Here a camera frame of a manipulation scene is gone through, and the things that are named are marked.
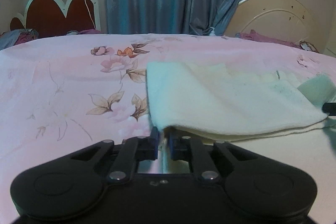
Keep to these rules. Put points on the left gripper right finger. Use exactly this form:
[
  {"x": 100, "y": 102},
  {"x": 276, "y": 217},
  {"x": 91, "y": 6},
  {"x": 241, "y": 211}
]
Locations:
[{"x": 193, "y": 151}]

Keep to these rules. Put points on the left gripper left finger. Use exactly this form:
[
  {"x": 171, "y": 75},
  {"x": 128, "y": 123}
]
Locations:
[{"x": 128, "y": 155}]

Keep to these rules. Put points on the cream white garment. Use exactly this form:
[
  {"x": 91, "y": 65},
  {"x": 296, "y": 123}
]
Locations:
[{"x": 277, "y": 113}]

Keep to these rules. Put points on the pink floral bed sheet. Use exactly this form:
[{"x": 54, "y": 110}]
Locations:
[{"x": 59, "y": 95}]

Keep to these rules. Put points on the white pump bottle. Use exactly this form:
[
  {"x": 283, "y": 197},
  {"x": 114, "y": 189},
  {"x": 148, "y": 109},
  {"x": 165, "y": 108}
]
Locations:
[{"x": 212, "y": 32}]

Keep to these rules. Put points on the cream round headboard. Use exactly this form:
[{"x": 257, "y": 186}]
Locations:
[{"x": 286, "y": 20}]

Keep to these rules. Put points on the red heart-shaped headboard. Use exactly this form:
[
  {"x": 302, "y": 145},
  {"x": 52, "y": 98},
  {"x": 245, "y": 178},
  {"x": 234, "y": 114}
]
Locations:
[{"x": 56, "y": 18}]

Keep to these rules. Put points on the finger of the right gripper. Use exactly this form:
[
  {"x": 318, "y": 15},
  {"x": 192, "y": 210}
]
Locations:
[{"x": 329, "y": 108}]

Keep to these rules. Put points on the magenta pillow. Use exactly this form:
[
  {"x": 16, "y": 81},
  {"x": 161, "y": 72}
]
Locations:
[{"x": 255, "y": 36}]

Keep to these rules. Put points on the blue grey clothes pile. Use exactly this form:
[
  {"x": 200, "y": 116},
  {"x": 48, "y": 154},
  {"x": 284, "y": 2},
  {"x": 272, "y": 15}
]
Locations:
[{"x": 16, "y": 37}]

